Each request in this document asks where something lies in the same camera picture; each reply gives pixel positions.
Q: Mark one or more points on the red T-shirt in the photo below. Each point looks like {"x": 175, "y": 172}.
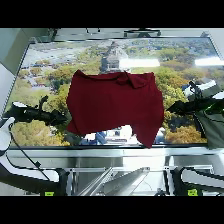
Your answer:
{"x": 115, "y": 103}

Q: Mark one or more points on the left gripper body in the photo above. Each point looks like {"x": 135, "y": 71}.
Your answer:
{"x": 57, "y": 118}

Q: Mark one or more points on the silver frame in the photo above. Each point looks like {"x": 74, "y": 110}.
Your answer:
{"x": 113, "y": 173}

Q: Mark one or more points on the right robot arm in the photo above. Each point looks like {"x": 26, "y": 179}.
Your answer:
{"x": 203, "y": 103}

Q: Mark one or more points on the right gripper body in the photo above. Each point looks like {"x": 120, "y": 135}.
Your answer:
{"x": 176, "y": 108}

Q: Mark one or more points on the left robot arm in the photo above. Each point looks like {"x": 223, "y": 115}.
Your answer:
{"x": 23, "y": 113}

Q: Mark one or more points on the grey garment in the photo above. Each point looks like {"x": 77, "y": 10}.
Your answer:
{"x": 212, "y": 128}

